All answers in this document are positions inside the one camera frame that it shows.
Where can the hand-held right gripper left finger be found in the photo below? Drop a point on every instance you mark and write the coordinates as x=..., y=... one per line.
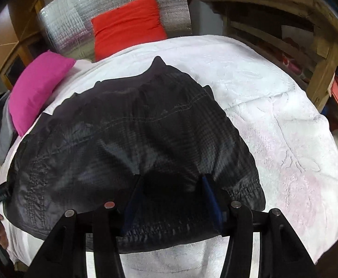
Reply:
x=131, y=208

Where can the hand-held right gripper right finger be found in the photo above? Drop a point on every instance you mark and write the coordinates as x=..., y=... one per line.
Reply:
x=213, y=205

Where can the black quilted jacket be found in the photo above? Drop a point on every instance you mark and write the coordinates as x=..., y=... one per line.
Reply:
x=142, y=127

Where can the person's left hand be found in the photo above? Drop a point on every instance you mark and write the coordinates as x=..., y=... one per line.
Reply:
x=3, y=234

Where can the grey cloth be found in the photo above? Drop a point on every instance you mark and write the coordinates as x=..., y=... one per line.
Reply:
x=4, y=130

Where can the white fluffy blanket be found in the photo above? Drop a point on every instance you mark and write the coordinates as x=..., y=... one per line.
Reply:
x=273, y=121

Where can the pink pillow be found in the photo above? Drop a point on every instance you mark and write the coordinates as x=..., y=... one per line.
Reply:
x=38, y=87

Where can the wooden side table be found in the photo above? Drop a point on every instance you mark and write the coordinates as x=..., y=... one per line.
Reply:
x=15, y=52

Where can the brown wooden wardrobe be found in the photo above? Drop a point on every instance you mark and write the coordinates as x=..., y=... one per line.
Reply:
x=1, y=43

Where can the colourful folded cloths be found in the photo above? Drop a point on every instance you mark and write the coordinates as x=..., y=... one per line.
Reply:
x=296, y=69

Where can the red pillow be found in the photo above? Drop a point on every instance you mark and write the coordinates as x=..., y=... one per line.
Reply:
x=125, y=26

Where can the silver foil insulation mat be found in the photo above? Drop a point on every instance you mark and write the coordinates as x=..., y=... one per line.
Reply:
x=64, y=20

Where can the wooden shelf rack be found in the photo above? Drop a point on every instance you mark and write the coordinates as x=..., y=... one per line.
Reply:
x=273, y=0

